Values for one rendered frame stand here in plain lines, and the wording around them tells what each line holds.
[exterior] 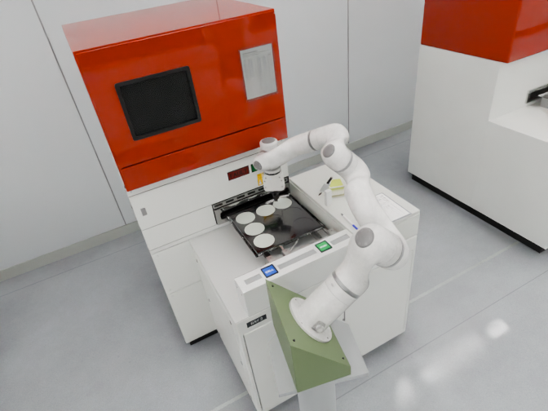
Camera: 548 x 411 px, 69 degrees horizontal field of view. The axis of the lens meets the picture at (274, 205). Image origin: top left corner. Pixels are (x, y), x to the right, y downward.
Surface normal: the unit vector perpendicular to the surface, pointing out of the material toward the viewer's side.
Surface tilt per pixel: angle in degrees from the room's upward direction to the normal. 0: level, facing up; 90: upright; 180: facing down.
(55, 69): 90
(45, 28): 90
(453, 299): 0
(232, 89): 90
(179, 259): 90
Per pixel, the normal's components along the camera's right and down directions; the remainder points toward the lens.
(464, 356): -0.11, -0.81
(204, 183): 0.46, 0.48
